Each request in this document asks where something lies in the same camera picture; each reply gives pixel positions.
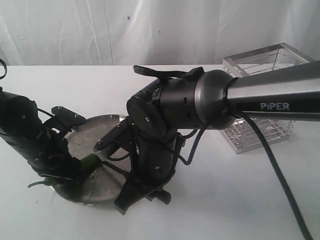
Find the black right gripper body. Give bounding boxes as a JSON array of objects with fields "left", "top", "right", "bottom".
[{"left": 132, "top": 134, "right": 185, "bottom": 198}]

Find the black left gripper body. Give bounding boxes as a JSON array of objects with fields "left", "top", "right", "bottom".
[{"left": 29, "top": 129, "right": 82, "bottom": 180}]

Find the green cucumber with stem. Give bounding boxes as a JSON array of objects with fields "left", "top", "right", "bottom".
[{"left": 27, "top": 153, "right": 101, "bottom": 188}]

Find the black handled serrated knife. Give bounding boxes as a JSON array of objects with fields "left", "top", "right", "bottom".
[{"left": 101, "top": 161, "right": 130, "bottom": 178}]

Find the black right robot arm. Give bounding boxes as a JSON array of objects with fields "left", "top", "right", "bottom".
[{"left": 114, "top": 61, "right": 320, "bottom": 214}]

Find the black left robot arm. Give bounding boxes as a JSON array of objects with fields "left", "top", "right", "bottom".
[{"left": 0, "top": 90, "right": 91, "bottom": 185}]

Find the round steel plate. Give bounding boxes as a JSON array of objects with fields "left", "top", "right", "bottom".
[{"left": 51, "top": 114, "right": 126, "bottom": 206}]

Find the white backdrop curtain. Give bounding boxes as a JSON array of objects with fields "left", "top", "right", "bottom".
[{"left": 0, "top": 0, "right": 320, "bottom": 66}]

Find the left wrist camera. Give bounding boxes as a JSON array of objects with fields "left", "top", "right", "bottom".
[{"left": 44, "top": 106, "right": 86, "bottom": 135}]

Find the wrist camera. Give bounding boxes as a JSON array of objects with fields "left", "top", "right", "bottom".
[
  {"left": 93, "top": 119, "right": 133, "bottom": 161},
  {"left": 44, "top": 106, "right": 86, "bottom": 135}
]

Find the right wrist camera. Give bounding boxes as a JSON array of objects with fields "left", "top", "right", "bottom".
[{"left": 93, "top": 119, "right": 133, "bottom": 161}]

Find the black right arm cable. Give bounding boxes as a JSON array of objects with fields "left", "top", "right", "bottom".
[{"left": 104, "top": 109, "right": 316, "bottom": 240}]

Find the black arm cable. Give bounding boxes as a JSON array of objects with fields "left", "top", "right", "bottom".
[
  {"left": 0, "top": 59, "right": 8, "bottom": 81},
  {"left": 104, "top": 109, "right": 316, "bottom": 240}
]

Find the wire mesh utensil holder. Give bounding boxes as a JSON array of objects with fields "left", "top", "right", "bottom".
[{"left": 221, "top": 42, "right": 314, "bottom": 154}]

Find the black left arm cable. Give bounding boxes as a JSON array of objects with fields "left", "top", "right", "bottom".
[{"left": 0, "top": 59, "right": 8, "bottom": 81}]

